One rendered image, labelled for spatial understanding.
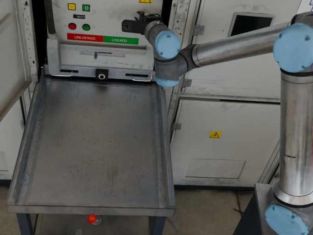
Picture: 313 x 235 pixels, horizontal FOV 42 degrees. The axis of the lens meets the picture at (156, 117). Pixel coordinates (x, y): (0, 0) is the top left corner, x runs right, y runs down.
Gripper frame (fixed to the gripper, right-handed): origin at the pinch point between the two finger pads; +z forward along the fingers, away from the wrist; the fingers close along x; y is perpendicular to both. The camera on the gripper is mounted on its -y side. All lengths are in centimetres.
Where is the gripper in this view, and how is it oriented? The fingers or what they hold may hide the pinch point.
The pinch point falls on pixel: (135, 16)
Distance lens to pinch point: 178.4
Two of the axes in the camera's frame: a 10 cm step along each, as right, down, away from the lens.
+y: 9.5, -1.4, 2.9
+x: 0.3, -8.6, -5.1
